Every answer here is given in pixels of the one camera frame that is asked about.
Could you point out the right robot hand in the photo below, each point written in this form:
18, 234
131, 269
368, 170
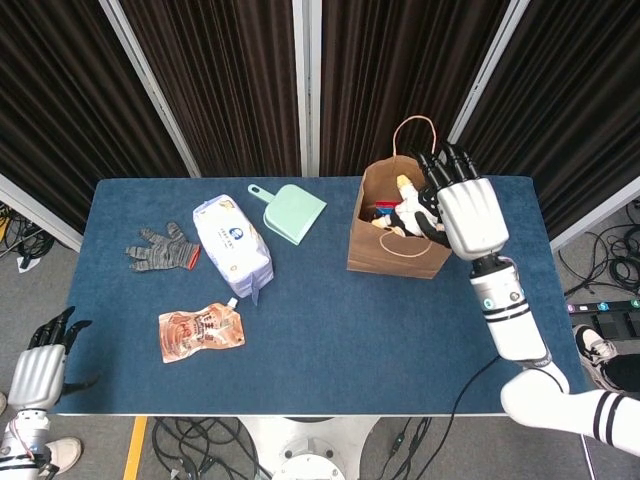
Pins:
472, 215

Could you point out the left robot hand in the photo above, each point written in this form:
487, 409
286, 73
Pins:
37, 372

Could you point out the black white penguin plush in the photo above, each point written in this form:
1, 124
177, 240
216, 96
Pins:
407, 210

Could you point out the blue red snack packet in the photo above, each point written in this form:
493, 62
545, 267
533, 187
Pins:
386, 205

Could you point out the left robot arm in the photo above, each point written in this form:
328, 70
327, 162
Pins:
22, 437

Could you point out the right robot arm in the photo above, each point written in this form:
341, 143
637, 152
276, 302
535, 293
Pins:
515, 335

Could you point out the brown paper bag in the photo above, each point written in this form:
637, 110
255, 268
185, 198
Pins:
395, 255

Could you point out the beige sneaker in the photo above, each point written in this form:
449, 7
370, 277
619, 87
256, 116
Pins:
65, 452

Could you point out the blue felt table mat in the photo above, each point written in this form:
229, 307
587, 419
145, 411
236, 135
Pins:
150, 390

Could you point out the dark pleated partition panel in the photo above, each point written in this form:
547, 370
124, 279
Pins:
370, 60
225, 75
50, 100
575, 100

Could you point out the orange spout drink pouch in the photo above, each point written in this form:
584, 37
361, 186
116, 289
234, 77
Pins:
200, 332

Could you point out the grey striped work glove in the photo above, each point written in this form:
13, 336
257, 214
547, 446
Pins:
160, 252

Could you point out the black foot pedal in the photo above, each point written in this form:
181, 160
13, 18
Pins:
610, 325

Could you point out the mint green dustpan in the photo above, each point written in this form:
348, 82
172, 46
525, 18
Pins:
292, 212

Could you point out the white black sneaker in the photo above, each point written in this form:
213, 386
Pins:
592, 350

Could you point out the black trouser leg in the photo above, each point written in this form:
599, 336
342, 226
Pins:
625, 372

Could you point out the white lavender tissue pack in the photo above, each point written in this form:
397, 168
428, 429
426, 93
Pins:
232, 245

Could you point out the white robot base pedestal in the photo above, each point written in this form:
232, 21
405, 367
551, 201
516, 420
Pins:
310, 445

